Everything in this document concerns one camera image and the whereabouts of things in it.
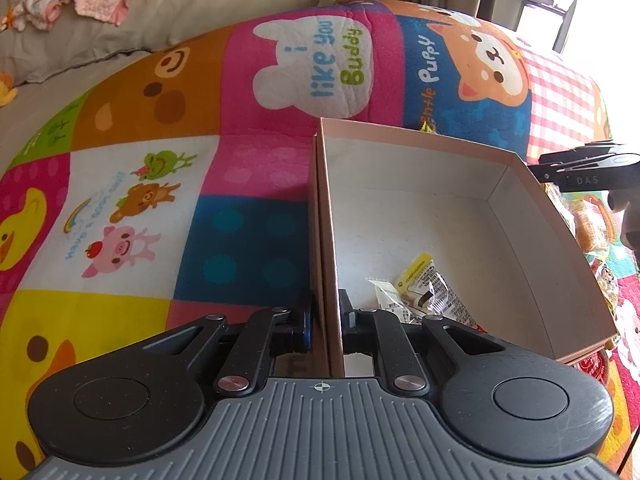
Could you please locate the orange yellow plush toy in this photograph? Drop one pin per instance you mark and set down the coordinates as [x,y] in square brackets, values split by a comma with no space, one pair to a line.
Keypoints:
[7,90]

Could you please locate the pink cardboard gift box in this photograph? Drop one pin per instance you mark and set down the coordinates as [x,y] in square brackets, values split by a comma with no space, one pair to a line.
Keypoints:
[380,196]

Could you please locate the colourful cartoon play mat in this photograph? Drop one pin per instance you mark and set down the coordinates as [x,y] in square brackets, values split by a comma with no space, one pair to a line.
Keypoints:
[178,186]

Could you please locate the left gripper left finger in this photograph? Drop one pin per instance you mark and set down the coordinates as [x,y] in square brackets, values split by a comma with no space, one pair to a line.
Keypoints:
[267,334]

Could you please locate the beige bed pillow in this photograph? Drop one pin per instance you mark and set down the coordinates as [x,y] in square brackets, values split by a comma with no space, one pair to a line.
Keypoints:
[34,55]

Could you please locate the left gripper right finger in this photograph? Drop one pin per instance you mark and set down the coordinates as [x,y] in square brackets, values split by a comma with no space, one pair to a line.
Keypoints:
[380,335]

